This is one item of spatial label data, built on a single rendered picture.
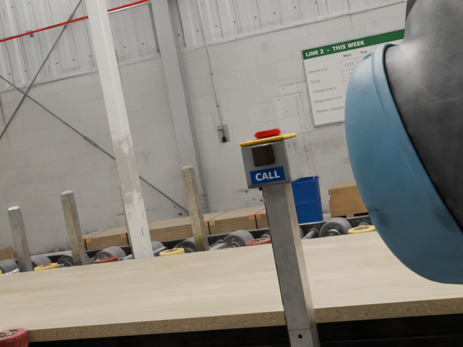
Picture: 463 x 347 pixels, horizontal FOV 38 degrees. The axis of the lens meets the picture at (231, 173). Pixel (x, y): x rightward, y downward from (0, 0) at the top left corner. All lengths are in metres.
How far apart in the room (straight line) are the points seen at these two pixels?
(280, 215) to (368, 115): 0.72
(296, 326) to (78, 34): 8.27
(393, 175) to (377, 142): 0.02
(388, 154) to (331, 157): 7.82
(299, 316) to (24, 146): 8.65
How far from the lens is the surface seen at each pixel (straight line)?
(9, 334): 1.53
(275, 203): 1.00
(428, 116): 0.27
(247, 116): 8.27
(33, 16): 9.53
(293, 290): 1.02
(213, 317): 1.31
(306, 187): 6.43
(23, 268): 2.68
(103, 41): 2.24
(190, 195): 2.26
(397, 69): 0.29
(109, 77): 2.22
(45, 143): 9.37
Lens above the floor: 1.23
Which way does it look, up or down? 3 degrees down
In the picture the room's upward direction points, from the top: 10 degrees counter-clockwise
